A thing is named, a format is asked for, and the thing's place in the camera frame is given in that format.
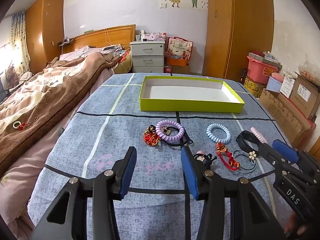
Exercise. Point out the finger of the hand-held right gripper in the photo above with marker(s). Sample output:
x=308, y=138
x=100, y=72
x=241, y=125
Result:
x=268, y=152
x=285, y=150

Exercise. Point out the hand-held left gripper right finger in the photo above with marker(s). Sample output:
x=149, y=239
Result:
x=188, y=170

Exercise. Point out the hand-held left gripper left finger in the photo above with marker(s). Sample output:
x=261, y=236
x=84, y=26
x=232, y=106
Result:
x=128, y=172

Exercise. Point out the black smart wristband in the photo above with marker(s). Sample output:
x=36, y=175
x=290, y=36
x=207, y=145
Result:
x=241, y=142

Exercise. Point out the green cardboard tray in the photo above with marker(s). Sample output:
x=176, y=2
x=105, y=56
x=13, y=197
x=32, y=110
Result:
x=185, y=92

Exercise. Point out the person's right hand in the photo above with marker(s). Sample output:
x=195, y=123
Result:
x=296, y=227

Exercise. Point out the long flat cardboard box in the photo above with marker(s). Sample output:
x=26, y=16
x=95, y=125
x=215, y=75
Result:
x=282, y=112

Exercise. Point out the open cardboard box with label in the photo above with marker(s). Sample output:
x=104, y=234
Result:
x=303, y=95

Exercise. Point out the light blue box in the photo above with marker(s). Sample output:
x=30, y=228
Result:
x=273, y=85

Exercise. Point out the yellow patterned box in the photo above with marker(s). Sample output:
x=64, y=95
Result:
x=253, y=86

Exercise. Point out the pink plastic bin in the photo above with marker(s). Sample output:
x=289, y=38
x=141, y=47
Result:
x=258, y=71

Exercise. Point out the clear plastic bag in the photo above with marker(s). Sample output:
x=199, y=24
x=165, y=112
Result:
x=308, y=70

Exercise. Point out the small cardboard box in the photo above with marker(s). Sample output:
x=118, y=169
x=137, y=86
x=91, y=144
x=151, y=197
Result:
x=181, y=69

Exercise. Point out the cola bottle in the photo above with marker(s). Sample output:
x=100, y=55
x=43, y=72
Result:
x=168, y=69

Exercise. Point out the orange box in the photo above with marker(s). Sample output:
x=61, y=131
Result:
x=176, y=62

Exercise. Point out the bed with brown blanket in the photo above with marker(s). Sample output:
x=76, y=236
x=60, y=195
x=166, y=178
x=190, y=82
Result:
x=57, y=90

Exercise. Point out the grey drawer nightstand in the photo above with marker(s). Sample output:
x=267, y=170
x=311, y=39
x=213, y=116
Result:
x=147, y=57

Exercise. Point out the red patterned gift bag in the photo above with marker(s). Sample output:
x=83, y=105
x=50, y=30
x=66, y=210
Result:
x=180, y=48

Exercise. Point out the large wooden wardrobe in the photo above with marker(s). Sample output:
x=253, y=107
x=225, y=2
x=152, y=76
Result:
x=237, y=30

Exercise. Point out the wooden bed headboard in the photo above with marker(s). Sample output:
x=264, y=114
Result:
x=117, y=36

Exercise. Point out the pink boxes on nightstand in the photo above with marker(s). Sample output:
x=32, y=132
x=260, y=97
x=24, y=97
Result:
x=152, y=37

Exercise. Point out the brown teddy bear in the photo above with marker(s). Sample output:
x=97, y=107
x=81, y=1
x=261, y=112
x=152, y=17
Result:
x=11, y=75

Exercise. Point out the tall wooden wardrobe with stars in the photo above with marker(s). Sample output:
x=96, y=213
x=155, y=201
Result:
x=46, y=30

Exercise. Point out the floral curtain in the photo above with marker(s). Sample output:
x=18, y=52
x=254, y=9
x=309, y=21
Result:
x=20, y=40

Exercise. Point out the white wall switch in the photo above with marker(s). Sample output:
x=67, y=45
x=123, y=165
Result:
x=163, y=5

